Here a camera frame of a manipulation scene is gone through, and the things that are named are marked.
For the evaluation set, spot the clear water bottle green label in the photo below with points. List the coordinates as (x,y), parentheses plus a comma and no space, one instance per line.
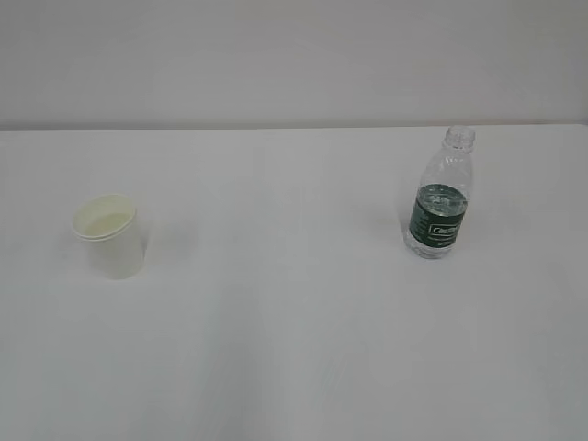
(443,195)

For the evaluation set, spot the white paper cup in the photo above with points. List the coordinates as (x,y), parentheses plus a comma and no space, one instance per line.
(109,230)

